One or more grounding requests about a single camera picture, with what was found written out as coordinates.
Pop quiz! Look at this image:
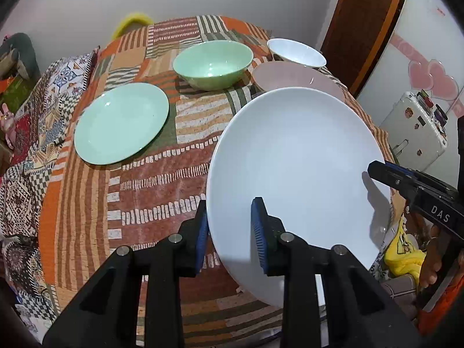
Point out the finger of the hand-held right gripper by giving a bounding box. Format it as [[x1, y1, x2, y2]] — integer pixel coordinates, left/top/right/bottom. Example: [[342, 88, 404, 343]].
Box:
[[385, 162, 459, 198], [367, 160, 417, 207]]

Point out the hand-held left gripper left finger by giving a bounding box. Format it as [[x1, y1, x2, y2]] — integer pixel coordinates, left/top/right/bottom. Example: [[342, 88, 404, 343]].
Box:
[[43, 199, 210, 348]]

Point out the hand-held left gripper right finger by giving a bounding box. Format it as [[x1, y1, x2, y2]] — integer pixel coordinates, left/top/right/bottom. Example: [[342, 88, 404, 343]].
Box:
[[251, 196, 423, 348]]

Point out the white plate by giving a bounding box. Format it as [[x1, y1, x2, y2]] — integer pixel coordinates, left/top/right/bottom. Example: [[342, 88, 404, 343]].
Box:
[[206, 87, 394, 307]]

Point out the pink plate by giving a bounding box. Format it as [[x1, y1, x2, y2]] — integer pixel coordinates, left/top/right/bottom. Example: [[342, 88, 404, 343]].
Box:
[[252, 61, 347, 103]]

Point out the green plate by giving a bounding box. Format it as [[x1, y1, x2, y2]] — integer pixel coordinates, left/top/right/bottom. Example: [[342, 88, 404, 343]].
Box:
[[73, 82, 170, 165]]

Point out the green bowl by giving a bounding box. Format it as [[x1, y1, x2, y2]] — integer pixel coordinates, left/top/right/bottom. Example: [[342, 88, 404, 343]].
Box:
[[173, 40, 254, 91]]

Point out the person's right hand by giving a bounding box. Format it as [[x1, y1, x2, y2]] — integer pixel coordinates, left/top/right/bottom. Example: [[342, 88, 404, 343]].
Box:
[[417, 223, 442, 291]]

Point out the white suitcase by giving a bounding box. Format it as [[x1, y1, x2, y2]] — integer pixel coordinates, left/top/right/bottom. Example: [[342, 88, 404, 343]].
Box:
[[379, 92, 448, 171]]

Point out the yellow cloth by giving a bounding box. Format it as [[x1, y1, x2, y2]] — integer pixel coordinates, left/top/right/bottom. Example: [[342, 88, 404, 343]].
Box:
[[384, 217, 426, 276]]

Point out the striped patchwork tablecloth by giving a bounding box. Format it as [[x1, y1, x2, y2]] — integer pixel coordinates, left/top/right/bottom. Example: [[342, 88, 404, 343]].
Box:
[[38, 15, 399, 348]]

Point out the grey cloth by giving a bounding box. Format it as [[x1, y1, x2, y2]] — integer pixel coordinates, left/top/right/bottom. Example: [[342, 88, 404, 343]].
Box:
[[379, 273, 421, 321]]

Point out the white cabinet with pink hearts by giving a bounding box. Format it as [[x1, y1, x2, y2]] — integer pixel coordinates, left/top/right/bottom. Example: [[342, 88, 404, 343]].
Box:
[[357, 0, 464, 175]]

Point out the white spotted bowl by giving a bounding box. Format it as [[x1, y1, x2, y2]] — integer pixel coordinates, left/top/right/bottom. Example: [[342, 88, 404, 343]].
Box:
[[267, 38, 327, 69]]

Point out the brown wooden door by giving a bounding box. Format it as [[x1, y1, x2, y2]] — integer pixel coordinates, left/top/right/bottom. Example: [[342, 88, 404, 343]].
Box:
[[321, 0, 412, 98]]

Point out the printed patterned blanket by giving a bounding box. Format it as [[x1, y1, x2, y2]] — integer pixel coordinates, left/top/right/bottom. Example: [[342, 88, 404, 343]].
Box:
[[0, 47, 100, 334]]

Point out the pink bunny toy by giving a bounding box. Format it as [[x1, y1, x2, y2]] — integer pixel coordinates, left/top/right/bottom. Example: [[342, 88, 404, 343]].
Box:
[[0, 103, 17, 149]]

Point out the green gift bag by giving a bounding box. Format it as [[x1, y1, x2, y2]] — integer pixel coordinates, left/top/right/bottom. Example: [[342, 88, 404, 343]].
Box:
[[0, 78, 28, 107]]

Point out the yellow ring-shaped object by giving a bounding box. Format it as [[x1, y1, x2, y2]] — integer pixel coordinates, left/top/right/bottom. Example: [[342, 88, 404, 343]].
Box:
[[111, 12, 155, 40]]

